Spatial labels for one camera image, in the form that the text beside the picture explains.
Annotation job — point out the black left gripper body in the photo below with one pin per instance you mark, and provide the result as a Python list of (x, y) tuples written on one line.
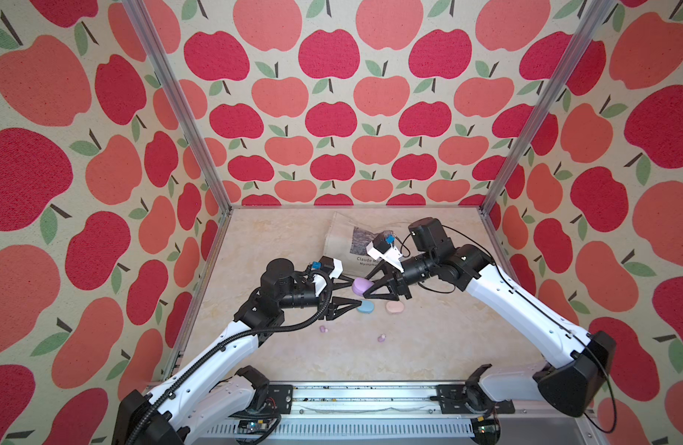
[(327, 300)]

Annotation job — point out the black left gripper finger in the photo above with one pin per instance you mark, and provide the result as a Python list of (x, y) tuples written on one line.
[(339, 306), (342, 281)]

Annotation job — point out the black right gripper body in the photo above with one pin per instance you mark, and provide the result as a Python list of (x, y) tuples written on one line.
[(397, 275)]

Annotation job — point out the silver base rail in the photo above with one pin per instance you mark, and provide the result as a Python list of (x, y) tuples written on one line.
[(393, 412)]

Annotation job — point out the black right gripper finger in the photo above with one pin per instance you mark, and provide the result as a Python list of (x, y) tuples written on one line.
[(381, 269), (390, 289)]

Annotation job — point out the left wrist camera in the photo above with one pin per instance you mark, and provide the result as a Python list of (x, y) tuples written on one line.
[(333, 268)]

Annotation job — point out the right aluminium frame post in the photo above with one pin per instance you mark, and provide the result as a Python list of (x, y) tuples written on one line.
[(595, 15)]

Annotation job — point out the left aluminium frame post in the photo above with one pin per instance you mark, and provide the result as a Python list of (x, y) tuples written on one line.
[(146, 31)]

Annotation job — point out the blue earbud charging case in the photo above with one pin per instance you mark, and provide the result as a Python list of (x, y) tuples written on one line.
[(366, 307)]

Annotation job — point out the aluminium frame post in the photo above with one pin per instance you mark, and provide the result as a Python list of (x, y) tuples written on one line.
[(595, 15), (146, 31)]

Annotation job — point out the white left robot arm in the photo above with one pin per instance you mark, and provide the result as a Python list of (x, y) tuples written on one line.
[(214, 387)]

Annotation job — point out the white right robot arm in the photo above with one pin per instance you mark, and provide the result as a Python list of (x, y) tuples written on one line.
[(576, 364)]

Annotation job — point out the pink earbud charging case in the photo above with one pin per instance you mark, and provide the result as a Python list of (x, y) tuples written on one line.
[(395, 307)]

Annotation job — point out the purple earbud charging case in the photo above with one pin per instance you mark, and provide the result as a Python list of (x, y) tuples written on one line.
[(361, 285)]

